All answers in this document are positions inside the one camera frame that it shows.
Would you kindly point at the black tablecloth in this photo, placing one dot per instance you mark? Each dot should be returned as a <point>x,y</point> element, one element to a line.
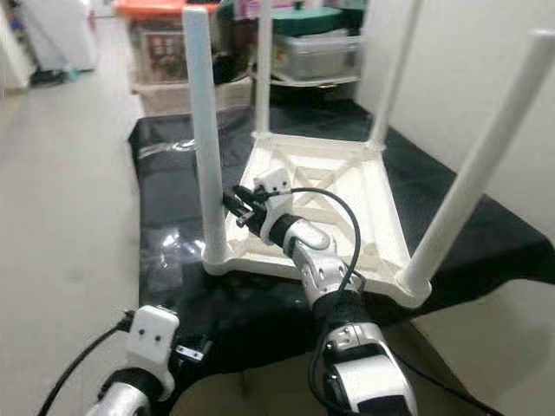
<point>269,321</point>

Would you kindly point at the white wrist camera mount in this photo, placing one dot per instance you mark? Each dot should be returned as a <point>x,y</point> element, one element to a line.
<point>273,182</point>
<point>152,338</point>

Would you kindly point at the orange-lidded clear storage bin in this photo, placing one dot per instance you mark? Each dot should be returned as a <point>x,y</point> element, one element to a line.
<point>156,52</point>

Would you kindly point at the beige patterned cover cloth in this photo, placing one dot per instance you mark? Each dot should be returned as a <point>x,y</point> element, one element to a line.
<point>169,100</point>

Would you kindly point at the green-lidded clear storage bin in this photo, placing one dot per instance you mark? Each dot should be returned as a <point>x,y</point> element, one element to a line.
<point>321,56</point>

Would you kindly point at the white plastic table leg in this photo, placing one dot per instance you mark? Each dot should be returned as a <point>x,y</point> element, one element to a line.
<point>206,130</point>
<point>477,165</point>
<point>395,78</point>
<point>263,69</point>

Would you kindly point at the clear tape cross patch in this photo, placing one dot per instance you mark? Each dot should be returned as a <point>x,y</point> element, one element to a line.
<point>173,256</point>

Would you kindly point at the clear crumpled tape strip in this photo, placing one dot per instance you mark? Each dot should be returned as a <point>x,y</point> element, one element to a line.
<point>165,147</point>

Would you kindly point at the white household appliance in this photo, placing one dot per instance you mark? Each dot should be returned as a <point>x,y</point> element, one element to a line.
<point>61,35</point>

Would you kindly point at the black round wok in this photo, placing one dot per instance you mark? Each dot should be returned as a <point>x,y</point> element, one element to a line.
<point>312,88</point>

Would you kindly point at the mop with green head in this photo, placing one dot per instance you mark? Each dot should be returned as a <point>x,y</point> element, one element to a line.
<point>52,76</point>

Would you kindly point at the white plastic table top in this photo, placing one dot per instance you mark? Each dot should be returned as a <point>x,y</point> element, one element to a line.
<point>243,264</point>

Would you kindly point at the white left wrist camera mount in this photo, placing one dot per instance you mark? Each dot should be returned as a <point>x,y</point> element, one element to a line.
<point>152,338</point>

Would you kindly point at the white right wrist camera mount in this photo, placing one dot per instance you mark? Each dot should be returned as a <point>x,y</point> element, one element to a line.
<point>273,182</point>

